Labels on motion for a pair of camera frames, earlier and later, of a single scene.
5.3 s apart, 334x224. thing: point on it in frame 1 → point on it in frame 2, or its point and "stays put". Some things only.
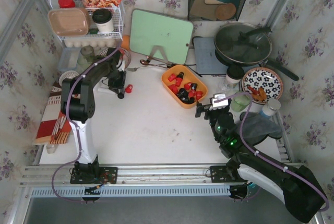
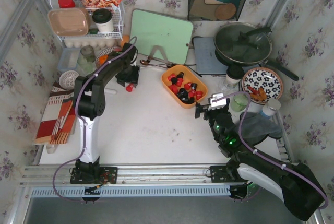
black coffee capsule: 120,95 → 174,80
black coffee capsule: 183,94 stays put
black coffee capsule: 181,95 stays put
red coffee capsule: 171,77 stays put
